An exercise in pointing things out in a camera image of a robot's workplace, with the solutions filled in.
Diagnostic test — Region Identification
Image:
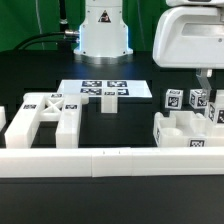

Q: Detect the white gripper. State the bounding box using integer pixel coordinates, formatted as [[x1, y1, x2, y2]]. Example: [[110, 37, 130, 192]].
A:
[[153, 6, 224, 102]]

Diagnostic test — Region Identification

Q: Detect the white chair seat part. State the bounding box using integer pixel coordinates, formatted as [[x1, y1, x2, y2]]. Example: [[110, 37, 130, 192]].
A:
[[153, 111, 224, 147]]

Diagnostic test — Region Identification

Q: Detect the white front fence bar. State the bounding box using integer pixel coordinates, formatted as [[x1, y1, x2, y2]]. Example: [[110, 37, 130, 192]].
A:
[[0, 147, 224, 178]]

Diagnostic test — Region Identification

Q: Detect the white side block left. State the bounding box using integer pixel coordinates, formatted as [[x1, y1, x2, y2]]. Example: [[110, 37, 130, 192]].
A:
[[0, 106, 6, 131]]

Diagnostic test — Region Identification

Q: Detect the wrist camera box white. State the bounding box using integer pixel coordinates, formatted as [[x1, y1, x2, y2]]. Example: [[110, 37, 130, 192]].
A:
[[165, 0, 224, 7]]

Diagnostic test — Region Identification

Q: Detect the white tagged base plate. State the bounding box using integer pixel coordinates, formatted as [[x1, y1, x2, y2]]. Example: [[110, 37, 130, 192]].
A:
[[58, 80, 152, 113]]

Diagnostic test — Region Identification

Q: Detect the black cable with connector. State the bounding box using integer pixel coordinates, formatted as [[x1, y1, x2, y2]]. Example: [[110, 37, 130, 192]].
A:
[[13, 29, 81, 51]]

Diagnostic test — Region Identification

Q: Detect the white chair back frame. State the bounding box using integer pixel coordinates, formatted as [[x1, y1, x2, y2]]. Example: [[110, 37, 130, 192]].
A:
[[5, 93, 89, 149]]

